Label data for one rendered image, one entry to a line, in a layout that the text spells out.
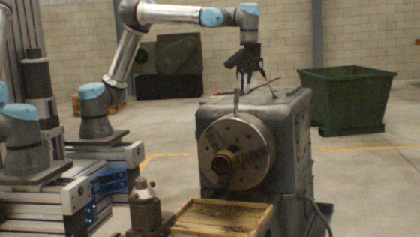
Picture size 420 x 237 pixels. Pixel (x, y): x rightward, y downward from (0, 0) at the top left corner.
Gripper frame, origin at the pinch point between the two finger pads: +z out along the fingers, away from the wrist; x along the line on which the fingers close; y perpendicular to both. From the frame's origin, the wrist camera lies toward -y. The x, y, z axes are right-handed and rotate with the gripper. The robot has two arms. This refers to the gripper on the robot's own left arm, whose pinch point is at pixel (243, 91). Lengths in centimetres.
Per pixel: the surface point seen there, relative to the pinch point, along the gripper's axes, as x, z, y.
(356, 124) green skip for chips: 255, 117, 385
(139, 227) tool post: -33, 31, -62
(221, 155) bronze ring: -10.4, 22.1, -17.5
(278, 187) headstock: -7.2, 42.8, 15.2
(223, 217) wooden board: -16, 45, -20
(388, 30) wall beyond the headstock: 572, 10, 858
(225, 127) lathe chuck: -0.3, 14.4, -8.8
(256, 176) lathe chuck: -11.6, 33.5, -0.7
